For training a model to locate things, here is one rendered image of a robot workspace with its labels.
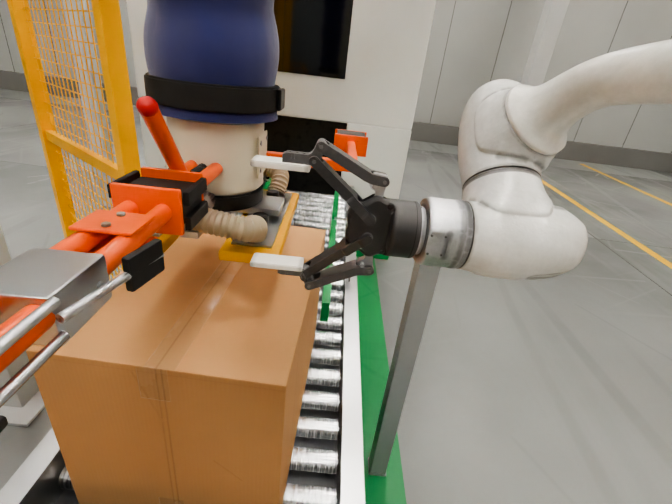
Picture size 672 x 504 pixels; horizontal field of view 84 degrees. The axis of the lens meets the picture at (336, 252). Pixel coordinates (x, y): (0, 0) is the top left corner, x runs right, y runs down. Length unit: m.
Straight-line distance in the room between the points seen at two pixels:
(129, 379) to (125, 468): 0.23
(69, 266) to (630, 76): 0.53
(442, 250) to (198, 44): 0.45
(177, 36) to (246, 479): 0.73
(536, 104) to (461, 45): 8.84
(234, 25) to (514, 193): 0.46
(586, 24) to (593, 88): 9.66
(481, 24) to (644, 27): 3.21
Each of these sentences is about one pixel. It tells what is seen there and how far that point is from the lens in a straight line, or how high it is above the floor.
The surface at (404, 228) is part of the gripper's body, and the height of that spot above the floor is 1.22.
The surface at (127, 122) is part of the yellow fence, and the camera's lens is 1.29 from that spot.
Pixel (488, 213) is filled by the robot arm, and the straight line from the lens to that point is 0.49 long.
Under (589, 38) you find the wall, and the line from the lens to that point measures 10.21.
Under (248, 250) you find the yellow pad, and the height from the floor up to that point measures 1.09.
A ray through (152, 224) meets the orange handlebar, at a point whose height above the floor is 1.21.
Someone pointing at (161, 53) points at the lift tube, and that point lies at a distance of 0.67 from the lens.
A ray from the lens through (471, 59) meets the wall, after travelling 9.41.
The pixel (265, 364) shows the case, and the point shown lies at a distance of 0.62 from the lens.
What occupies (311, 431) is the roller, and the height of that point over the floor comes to 0.54.
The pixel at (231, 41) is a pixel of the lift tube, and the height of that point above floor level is 1.40.
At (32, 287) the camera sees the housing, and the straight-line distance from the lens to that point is 0.35.
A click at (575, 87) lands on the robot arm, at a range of 0.52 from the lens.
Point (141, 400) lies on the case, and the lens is 0.71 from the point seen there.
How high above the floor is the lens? 1.38
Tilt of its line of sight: 27 degrees down
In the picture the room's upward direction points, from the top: 7 degrees clockwise
